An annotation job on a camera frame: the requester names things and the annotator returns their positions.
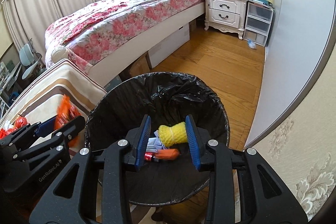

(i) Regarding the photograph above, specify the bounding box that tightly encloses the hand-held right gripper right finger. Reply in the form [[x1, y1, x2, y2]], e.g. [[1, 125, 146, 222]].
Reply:
[[185, 114, 309, 224]]

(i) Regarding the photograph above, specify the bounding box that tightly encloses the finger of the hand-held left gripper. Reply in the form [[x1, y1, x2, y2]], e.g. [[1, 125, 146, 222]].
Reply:
[[10, 115, 87, 161], [0, 116, 59, 147]]

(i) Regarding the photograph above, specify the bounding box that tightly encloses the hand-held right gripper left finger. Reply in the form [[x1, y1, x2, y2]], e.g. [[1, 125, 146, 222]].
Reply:
[[29, 114, 152, 224]]

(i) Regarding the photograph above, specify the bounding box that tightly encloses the dark bottle with red label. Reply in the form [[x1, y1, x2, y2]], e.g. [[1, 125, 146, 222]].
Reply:
[[144, 152, 158, 163]]

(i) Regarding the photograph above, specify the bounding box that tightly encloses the lavender paper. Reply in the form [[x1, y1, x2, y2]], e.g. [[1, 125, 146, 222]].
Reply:
[[153, 130, 170, 152]]

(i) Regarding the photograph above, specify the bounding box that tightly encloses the orange wrapper with black print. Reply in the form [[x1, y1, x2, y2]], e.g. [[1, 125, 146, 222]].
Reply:
[[54, 95, 82, 147]]

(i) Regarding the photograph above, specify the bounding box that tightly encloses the yellow foam fruit net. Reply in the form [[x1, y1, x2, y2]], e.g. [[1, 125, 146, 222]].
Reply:
[[158, 121, 188, 148]]

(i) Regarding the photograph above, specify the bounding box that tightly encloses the plain orange wrapper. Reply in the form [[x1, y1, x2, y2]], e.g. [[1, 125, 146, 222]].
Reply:
[[157, 148, 181, 161]]

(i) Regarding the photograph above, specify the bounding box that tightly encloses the trash bin with black liner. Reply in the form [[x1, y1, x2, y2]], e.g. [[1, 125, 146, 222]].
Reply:
[[84, 72, 231, 207]]

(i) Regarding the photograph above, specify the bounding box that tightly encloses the striped tablecloth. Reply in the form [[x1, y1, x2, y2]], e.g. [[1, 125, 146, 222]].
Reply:
[[0, 58, 108, 151]]

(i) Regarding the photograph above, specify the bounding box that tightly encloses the white study desk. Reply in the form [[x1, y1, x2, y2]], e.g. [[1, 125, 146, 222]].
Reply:
[[0, 61, 23, 98]]

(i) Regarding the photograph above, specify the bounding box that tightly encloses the grey blue desk chair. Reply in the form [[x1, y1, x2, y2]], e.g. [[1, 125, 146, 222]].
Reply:
[[20, 39, 44, 80]]

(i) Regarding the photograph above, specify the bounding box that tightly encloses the brown cardboard box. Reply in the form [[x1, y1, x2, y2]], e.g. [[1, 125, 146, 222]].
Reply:
[[123, 55, 151, 77]]

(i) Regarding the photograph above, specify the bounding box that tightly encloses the white storage box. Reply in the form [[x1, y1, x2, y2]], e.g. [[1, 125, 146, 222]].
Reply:
[[147, 23, 191, 68]]

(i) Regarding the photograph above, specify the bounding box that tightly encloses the pink floral blanket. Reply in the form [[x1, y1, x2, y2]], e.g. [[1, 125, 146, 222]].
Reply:
[[45, 0, 208, 68]]

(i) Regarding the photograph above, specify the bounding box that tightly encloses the white nightstand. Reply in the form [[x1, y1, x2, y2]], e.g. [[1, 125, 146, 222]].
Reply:
[[203, 0, 248, 41]]

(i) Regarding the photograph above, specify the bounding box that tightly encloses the clear plastic drawer unit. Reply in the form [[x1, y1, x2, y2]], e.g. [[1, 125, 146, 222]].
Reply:
[[243, 1, 273, 46]]

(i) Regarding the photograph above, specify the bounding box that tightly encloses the white wardrobe door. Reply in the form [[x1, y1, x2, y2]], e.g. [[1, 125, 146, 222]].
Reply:
[[243, 0, 336, 149]]

